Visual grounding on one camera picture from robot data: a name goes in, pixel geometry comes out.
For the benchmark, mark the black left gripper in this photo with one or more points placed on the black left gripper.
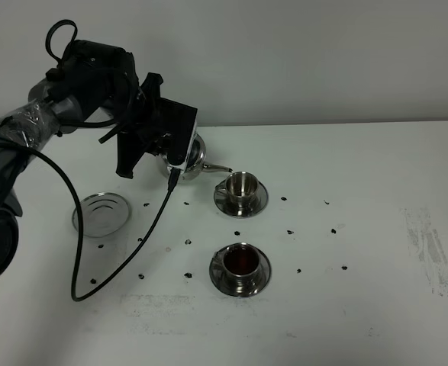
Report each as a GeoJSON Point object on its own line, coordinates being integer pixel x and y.
{"type": "Point", "coordinates": [139, 130]}

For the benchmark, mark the stainless steel teapot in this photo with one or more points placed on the stainless steel teapot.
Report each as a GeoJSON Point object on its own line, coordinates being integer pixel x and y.
{"type": "Point", "coordinates": [196, 163]}

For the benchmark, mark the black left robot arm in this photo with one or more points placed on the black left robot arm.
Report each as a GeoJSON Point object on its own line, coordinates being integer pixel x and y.
{"type": "Point", "coordinates": [88, 76]}

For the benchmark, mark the steel teapot saucer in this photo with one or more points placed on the steel teapot saucer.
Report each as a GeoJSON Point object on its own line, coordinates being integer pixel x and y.
{"type": "Point", "coordinates": [104, 213]}

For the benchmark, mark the far stainless steel teacup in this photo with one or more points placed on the far stainless steel teacup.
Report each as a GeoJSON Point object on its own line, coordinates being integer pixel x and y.
{"type": "Point", "coordinates": [239, 188]}

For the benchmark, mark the stainless steel teacup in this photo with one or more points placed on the stainless steel teacup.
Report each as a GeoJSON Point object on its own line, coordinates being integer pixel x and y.
{"type": "Point", "coordinates": [239, 188]}
{"type": "Point", "coordinates": [236, 264]}

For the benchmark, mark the far stainless steel saucer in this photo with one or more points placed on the far stainless steel saucer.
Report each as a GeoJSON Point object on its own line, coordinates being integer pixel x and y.
{"type": "Point", "coordinates": [256, 206]}

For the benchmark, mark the stainless steel saucer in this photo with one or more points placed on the stainless steel saucer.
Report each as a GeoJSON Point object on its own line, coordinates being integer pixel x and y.
{"type": "Point", "coordinates": [256, 206]}
{"type": "Point", "coordinates": [255, 286]}

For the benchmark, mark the near stainless steel saucer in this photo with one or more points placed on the near stainless steel saucer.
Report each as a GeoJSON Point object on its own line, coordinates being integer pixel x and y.
{"type": "Point", "coordinates": [255, 286]}

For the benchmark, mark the near stainless steel teacup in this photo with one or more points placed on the near stainless steel teacup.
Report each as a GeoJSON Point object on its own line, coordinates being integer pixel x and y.
{"type": "Point", "coordinates": [236, 264]}

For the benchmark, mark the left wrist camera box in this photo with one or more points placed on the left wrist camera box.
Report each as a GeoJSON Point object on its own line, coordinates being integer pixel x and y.
{"type": "Point", "coordinates": [178, 122]}

